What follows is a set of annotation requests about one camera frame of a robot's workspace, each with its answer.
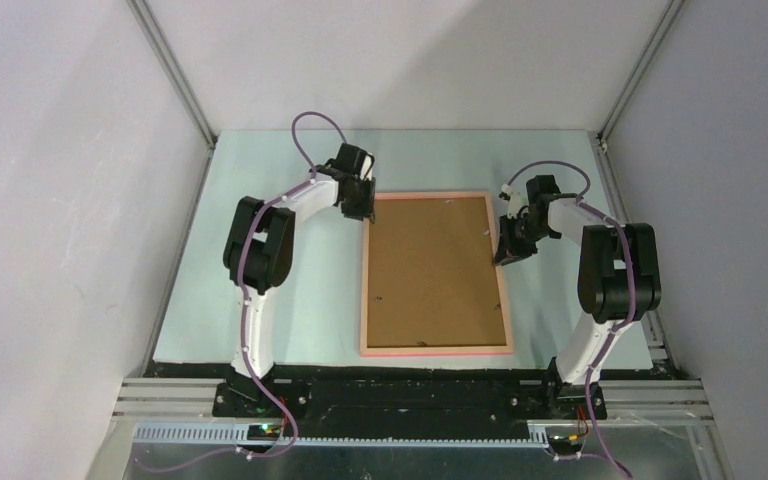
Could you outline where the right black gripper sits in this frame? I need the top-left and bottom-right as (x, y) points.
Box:
(495, 214), (555, 267)

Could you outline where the brown backing board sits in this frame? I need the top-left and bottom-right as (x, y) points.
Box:
(365, 197), (509, 350)

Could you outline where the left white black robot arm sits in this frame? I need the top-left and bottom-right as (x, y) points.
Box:
(223, 143), (375, 417)

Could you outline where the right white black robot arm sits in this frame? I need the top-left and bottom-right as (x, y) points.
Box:
(494, 175), (661, 418)

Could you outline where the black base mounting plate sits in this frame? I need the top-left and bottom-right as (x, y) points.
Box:
(149, 364), (676, 438)

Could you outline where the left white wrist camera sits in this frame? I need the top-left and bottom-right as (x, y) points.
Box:
(358, 154), (375, 181)

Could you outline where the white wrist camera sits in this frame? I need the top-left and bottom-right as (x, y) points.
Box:
(358, 154), (375, 181)
(499, 183), (529, 219)

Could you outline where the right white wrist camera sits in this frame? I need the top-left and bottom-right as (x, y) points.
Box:
(499, 183), (529, 219)

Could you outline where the left aluminium corner post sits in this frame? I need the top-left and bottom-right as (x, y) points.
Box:
(126, 0), (218, 150)

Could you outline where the aluminium corner post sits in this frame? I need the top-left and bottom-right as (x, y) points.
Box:
(598, 0), (687, 143)
(126, 0), (218, 150)

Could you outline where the right aluminium corner post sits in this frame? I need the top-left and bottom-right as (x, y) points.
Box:
(598, 0), (687, 143)

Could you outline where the aluminium front rail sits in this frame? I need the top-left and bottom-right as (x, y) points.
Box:
(113, 378), (714, 448)

